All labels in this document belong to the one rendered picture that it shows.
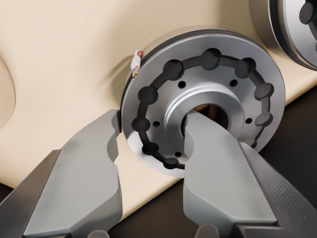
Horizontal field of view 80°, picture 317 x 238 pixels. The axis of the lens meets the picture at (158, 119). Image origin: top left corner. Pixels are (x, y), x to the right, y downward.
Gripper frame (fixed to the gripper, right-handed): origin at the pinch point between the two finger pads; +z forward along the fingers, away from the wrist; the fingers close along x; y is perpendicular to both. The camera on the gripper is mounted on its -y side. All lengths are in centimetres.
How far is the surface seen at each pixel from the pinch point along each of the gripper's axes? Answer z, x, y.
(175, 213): -0.8, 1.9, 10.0
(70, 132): 2.1, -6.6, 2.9
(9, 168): 2.1, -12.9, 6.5
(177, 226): -2.0, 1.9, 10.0
